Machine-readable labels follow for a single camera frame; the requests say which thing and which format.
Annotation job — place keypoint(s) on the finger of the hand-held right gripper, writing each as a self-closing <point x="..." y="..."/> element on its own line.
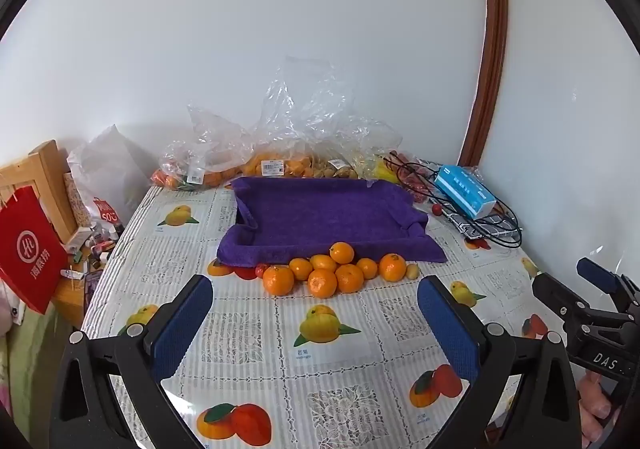
<point x="555" y="293"/>
<point x="595" y="274"/>

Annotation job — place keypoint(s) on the small yellow-green fruit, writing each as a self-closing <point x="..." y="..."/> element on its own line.
<point x="411" y="271"/>

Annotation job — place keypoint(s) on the person's right hand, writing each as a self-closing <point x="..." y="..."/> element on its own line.
<point x="595" y="406"/>

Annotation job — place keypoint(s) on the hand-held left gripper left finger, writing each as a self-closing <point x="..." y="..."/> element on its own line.
<point x="182" y="324"/>

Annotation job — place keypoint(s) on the brown wooden door frame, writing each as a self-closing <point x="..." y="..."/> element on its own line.
<point x="492" y="54"/>

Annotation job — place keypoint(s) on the blue tissue box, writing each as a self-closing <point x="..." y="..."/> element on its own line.
<point x="465" y="191"/>

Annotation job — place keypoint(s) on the red paper bag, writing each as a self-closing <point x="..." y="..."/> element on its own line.
<point x="30" y="249"/>

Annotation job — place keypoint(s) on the patterned cardboard box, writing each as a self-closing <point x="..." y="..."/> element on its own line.
<point x="75" y="204"/>

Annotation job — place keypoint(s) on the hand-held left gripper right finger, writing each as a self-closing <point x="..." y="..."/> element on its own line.
<point x="447" y="329"/>

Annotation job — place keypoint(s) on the cluster of small cosmetic bottles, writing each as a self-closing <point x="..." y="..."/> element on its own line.
<point x="97" y="244"/>

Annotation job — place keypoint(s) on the wooden side table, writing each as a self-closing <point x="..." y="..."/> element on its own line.
<point x="70" y="301"/>

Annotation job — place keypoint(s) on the bananas in yellow bag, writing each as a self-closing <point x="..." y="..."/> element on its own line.
<point x="382" y="171"/>

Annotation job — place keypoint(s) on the clear bag of longans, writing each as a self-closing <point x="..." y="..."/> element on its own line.
<point x="345" y="164"/>

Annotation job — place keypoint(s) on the wooden chair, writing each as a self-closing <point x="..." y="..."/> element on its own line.
<point x="47" y="164"/>

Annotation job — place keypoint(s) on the bag of red fruits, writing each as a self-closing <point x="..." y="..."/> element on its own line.
<point x="412" y="179"/>

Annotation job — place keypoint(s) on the grey patterned cloth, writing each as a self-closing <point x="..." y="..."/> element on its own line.
<point x="480" y="225"/>

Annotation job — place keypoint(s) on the purple towel lined tray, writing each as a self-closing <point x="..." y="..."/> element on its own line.
<point x="325" y="214"/>

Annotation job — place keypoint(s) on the clear bag of tangerines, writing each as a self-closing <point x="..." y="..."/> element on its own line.
<point x="185" y="171"/>

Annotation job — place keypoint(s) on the pile of mandarin oranges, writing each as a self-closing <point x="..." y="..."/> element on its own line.
<point x="322" y="283"/>

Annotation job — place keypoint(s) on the clear bag of kumquats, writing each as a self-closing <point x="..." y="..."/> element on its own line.
<point x="285" y="154"/>

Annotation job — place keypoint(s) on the white plastic bag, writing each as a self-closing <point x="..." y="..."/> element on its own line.
<point x="110" y="164"/>

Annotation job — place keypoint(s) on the small red fruit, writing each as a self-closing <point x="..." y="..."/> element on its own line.
<point x="260" y="271"/>
<point x="437" y="209"/>

